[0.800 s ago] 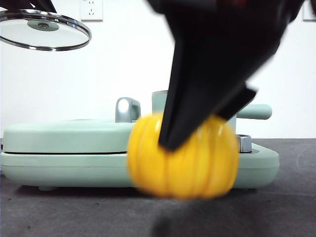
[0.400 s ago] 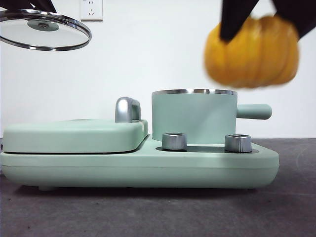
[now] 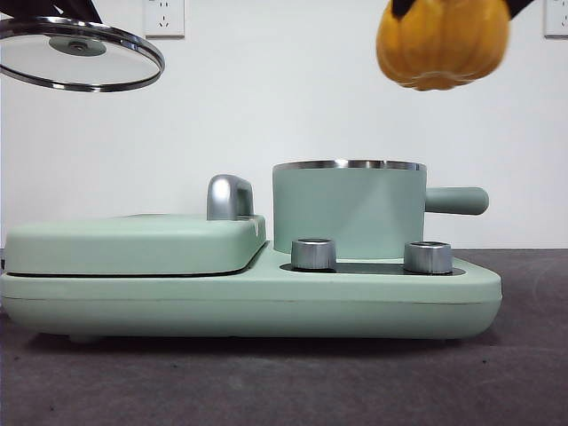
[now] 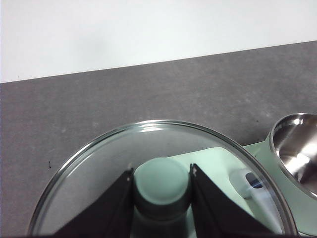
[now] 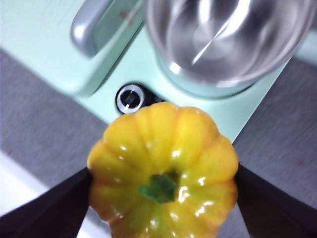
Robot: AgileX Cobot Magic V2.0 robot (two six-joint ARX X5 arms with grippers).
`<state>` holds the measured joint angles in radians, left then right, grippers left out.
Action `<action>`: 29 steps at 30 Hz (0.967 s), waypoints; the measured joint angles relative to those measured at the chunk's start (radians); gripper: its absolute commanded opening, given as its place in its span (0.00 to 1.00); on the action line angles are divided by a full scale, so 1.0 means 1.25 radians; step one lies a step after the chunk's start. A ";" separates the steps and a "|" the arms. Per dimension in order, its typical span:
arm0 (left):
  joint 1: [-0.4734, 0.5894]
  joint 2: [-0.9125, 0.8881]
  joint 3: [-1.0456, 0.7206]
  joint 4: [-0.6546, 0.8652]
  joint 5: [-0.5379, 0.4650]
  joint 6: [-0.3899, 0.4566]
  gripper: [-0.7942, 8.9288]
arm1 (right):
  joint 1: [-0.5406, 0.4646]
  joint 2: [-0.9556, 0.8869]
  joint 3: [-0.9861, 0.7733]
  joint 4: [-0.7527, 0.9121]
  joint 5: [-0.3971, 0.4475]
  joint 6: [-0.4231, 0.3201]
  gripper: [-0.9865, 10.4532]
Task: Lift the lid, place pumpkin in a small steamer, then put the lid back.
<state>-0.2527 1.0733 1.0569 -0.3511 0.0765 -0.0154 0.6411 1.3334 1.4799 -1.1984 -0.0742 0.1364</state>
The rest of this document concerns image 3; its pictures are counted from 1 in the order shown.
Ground glass lid with green knob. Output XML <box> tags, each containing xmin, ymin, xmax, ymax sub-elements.
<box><xmin>0</xmin><ymin>16</ymin><xmax>167</xmax><ymax>95</ymax></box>

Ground yellow pumpkin with green stem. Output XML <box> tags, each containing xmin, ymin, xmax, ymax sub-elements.
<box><xmin>375</xmin><ymin>0</ymin><xmax>511</xmax><ymax>93</ymax></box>

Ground silver control knob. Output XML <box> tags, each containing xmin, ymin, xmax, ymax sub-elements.
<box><xmin>290</xmin><ymin>238</ymin><xmax>337</xmax><ymax>272</ymax></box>
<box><xmin>403</xmin><ymin>241</ymin><xmax>454</xmax><ymax>273</ymax></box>

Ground green breakfast machine base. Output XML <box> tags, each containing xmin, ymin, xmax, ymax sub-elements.
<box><xmin>0</xmin><ymin>241</ymin><xmax>503</xmax><ymax>345</ymax></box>

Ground white wall socket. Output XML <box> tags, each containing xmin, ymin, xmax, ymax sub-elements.
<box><xmin>542</xmin><ymin>0</ymin><xmax>568</xmax><ymax>39</ymax></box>
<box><xmin>143</xmin><ymin>0</ymin><xmax>186</xmax><ymax>39</ymax></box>

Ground green pot with straight handle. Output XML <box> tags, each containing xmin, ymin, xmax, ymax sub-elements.
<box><xmin>272</xmin><ymin>159</ymin><xmax>491</xmax><ymax>262</ymax></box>

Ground green griddle cover silver handle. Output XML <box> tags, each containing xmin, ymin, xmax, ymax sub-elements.
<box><xmin>3</xmin><ymin>174</ymin><xmax>268</xmax><ymax>279</ymax></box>

